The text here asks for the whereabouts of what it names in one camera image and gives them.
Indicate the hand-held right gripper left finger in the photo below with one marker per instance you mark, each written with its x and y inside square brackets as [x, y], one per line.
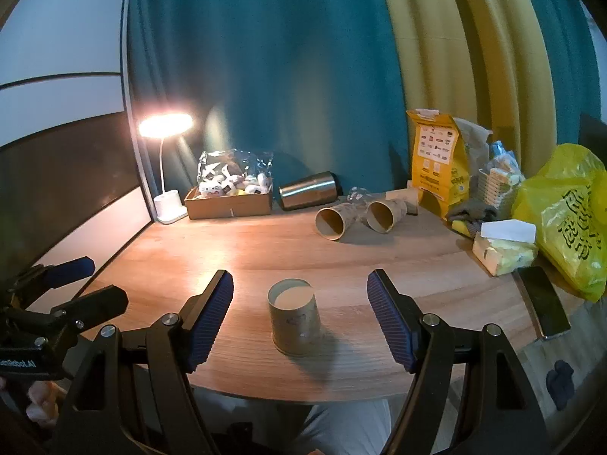
[208, 322]

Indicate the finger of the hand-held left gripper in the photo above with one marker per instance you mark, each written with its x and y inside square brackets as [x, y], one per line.
[97, 302]
[71, 269]

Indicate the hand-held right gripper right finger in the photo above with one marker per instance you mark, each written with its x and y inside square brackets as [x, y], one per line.
[391, 317]

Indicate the brown paper cup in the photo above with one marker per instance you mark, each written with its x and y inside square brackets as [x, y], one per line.
[337, 220]
[295, 320]
[385, 213]

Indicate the person's left hand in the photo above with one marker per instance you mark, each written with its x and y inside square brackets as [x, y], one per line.
[42, 398]

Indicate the shallow cardboard box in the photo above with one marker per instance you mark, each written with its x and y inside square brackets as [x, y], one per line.
[227, 206]

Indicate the cardboard tube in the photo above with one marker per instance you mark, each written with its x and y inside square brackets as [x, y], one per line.
[403, 196]

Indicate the person's grey trousers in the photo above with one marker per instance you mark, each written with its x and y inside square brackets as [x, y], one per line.
[332, 429]

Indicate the clear plastic wrapper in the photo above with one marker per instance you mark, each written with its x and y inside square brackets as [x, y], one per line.
[359, 195]

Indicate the yellow tissue pack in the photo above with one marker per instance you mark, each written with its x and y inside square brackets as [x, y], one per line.
[502, 251]

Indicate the grey cloth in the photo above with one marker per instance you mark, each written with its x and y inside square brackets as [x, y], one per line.
[469, 213]

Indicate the white desk lamp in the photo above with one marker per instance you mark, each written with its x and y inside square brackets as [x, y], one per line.
[163, 166]

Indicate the clear bag of snacks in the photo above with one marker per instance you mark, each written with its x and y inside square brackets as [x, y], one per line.
[234, 173]

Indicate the stainless steel tumbler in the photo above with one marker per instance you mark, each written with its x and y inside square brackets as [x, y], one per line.
[308, 190]

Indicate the black smartphone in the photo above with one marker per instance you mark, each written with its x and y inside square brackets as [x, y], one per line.
[543, 301]

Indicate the yellow printed paper bag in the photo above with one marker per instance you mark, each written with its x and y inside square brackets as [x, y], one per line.
[436, 161]

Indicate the dark blue object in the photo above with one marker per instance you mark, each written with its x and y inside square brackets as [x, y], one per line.
[560, 384]

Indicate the yellow plastic bag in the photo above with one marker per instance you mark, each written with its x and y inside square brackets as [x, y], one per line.
[564, 218]

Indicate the teal curtain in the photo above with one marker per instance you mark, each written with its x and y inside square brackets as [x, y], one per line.
[265, 80]

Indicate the yellow curtain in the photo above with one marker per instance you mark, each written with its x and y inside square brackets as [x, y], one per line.
[455, 47]

